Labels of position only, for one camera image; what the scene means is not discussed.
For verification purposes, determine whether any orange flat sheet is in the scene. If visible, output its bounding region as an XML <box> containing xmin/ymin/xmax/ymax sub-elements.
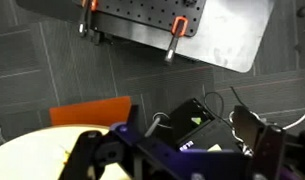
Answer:
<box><xmin>48</xmin><ymin>95</ymin><xmax>133</xmax><ymax>127</ymax></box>

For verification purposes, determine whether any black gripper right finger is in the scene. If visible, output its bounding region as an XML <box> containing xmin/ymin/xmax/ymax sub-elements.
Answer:
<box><xmin>231</xmin><ymin>105</ymin><xmax>287</xmax><ymax>180</ymax></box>

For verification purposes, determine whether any orange black bar clamp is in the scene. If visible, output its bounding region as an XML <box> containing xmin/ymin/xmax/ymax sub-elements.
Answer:
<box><xmin>77</xmin><ymin>0</ymin><xmax>100</xmax><ymax>38</ymax></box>
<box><xmin>163</xmin><ymin>16</ymin><xmax>189</xmax><ymax>65</ymax></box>

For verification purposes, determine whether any thin black cable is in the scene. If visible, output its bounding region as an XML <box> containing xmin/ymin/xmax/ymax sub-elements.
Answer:
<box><xmin>203</xmin><ymin>85</ymin><xmax>251</xmax><ymax>118</ymax></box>

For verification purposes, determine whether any black perforated mounting board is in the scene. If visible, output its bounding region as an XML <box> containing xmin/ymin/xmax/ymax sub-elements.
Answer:
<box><xmin>71</xmin><ymin>0</ymin><xmax>207</xmax><ymax>38</ymax></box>

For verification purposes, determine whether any grey looped cable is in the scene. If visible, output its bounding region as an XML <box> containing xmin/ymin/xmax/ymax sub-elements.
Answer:
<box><xmin>144</xmin><ymin>111</ymin><xmax>172</xmax><ymax>138</ymax></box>

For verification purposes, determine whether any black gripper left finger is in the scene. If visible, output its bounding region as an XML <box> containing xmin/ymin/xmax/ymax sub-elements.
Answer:
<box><xmin>59</xmin><ymin>130</ymin><xmax>107</xmax><ymax>180</ymax></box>

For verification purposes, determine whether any black electronics box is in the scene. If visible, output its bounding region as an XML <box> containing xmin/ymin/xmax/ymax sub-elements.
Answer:
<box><xmin>167</xmin><ymin>97</ymin><xmax>241</xmax><ymax>153</ymax></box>

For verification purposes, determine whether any dark cart top plate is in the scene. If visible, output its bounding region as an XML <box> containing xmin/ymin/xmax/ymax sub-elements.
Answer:
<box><xmin>176</xmin><ymin>0</ymin><xmax>276</xmax><ymax>74</ymax></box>

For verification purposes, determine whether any white cable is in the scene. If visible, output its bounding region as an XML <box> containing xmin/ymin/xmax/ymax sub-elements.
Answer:
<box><xmin>281</xmin><ymin>107</ymin><xmax>305</xmax><ymax>131</ymax></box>

